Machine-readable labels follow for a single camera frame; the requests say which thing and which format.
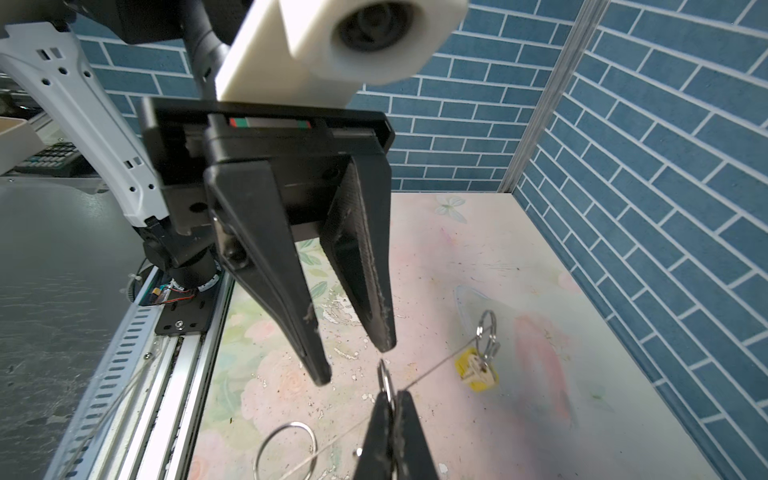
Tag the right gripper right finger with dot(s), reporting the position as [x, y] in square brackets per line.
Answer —
[411, 454]

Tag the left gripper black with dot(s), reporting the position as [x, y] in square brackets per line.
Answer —
[310, 151]

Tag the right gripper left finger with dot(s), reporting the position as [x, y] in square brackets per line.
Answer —
[375, 461]

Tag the key with yellow tag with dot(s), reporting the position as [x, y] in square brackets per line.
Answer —
[475, 372]

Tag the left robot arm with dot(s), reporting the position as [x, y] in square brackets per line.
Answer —
[41, 54]

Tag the black desk calculator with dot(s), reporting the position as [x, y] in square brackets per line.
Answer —
[60, 160]

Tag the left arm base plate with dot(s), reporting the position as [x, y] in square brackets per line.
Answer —
[193, 316]

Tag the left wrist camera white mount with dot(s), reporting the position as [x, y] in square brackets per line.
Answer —
[320, 53]

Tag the aluminium front rail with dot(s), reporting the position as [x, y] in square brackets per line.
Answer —
[155, 425]

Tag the white slotted cable duct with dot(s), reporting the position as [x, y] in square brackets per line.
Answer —
[84, 435]

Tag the left corner aluminium post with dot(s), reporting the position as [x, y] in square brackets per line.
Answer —
[586, 22]

